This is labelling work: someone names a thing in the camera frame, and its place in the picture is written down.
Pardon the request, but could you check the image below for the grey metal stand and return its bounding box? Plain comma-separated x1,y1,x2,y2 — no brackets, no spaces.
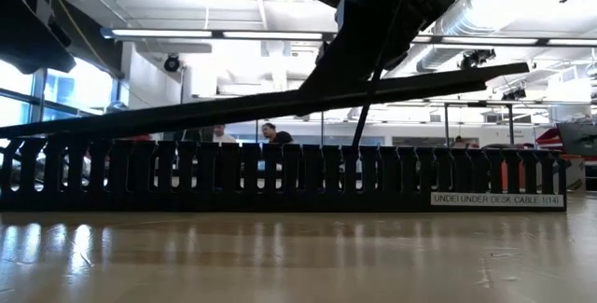
440,101,517,146

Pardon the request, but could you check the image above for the silver ventilation duct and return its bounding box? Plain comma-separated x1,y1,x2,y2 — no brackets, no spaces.
415,0,503,74

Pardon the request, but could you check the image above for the red angular object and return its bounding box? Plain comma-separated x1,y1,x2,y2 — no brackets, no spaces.
535,127,566,149

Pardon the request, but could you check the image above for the black raceway cover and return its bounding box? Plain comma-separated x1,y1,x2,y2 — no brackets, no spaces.
0,62,532,140

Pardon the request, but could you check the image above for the black ceiling camera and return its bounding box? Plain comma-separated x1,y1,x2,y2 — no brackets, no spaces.
162,53,182,74

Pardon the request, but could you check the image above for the black ceiling spotlight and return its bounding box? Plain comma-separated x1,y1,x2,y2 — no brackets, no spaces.
459,48,498,70
501,87,528,103

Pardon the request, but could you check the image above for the black slotted cable raceway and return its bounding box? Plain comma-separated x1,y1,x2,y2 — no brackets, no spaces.
0,135,569,214

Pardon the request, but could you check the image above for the long ceiling light bar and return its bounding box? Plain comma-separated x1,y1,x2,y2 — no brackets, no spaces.
99,26,338,42
411,34,597,48

